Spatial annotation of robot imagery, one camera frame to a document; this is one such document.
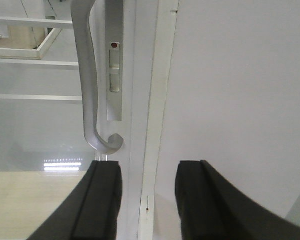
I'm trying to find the white sliding glass door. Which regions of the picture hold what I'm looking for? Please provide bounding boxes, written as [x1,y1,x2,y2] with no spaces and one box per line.
[0,0,158,240]

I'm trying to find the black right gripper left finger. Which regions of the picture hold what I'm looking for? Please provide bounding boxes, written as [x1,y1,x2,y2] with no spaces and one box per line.
[29,160,122,240]

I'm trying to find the white door frame post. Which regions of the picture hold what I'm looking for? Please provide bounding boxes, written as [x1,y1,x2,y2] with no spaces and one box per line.
[137,0,179,240]

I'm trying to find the white wooden tray frame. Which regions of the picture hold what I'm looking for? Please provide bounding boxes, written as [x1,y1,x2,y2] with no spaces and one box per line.
[0,25,62,60]

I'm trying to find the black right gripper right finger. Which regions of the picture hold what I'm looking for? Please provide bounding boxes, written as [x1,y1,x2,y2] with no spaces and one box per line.
[175,160,300,240]

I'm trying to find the silver door handle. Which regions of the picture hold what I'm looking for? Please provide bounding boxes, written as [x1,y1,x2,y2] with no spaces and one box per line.
[71,0,123,155]

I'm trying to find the silver door lock plate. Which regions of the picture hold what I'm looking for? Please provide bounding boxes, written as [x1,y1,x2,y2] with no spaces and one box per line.
[105,0,123,121]

